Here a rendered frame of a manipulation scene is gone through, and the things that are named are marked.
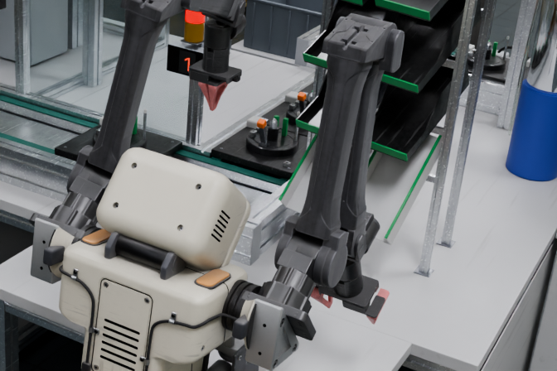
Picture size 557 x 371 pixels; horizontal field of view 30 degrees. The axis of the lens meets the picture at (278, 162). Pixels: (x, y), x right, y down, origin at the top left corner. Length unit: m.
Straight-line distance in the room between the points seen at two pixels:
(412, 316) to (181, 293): 0.83
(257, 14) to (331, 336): 2.55
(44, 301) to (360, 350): 0.68
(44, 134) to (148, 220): 1.30
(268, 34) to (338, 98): 2.94
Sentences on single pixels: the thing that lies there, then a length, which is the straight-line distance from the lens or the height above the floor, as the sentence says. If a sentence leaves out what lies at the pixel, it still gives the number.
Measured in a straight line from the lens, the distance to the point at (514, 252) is 2.70.
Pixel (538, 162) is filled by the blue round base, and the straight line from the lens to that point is 3.09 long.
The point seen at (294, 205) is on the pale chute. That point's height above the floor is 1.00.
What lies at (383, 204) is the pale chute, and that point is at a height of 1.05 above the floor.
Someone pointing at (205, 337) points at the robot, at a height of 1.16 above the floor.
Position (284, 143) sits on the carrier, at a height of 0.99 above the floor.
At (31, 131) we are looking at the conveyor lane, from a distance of 2.97.
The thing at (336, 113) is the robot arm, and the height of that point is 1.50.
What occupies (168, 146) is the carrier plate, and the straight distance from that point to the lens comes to 2.76.
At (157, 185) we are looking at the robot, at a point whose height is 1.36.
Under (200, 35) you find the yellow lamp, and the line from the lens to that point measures 2.66.
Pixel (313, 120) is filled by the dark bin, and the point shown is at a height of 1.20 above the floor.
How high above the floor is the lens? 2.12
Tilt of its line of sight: 25 degrees down
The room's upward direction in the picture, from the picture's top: 6 degrees clockwise
